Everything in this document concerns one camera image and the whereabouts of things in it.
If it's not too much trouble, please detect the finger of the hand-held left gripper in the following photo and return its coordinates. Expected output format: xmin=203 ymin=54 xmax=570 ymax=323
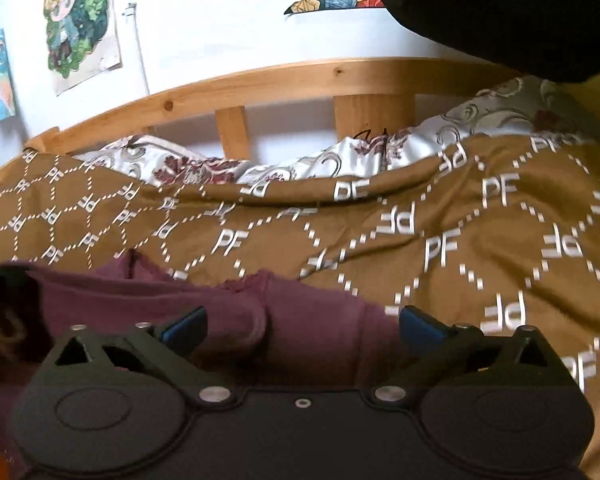
xmin=0 ymin=262 xmax=41 ymax=291

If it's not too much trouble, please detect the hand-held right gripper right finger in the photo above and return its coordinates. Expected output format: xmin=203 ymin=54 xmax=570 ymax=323
xmin=370 ymin=305 xmax=563 ymax=405

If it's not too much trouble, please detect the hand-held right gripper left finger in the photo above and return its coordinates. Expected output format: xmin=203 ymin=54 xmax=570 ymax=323
xmin=42 ymin=306 xmax=237 ymax=406

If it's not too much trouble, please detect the maroon long-sleeve sweater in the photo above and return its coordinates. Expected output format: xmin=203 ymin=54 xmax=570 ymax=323
xmin=0 ymin=251 xmax=406 ymax=480

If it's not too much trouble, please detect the brown printed blanket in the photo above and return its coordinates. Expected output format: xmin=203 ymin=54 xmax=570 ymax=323
xmin=0 ymin=132 xmax=600 ymax=480

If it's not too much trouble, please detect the white floral bedsheet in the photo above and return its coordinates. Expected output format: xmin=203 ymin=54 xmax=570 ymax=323
xmin=75 ymin=76 xmax=596 ymax=191

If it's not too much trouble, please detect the black puffer jacket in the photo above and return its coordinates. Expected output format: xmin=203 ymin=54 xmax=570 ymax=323
xmin=362 ymin=0 xmax=600 ymax=83

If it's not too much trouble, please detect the blond figure wall poster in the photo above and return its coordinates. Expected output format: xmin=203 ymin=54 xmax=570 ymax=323
xmin=42 ymin=0 xmax=123 ymax=97

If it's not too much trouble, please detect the wooden bed frame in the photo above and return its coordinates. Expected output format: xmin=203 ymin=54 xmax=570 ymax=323
xmin=0 ymin=57 xmax=531 ymax=186

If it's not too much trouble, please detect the white wall pipe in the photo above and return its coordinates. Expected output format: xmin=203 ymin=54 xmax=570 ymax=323
xmin=122 ymin=0 xmax=151 ymax=96

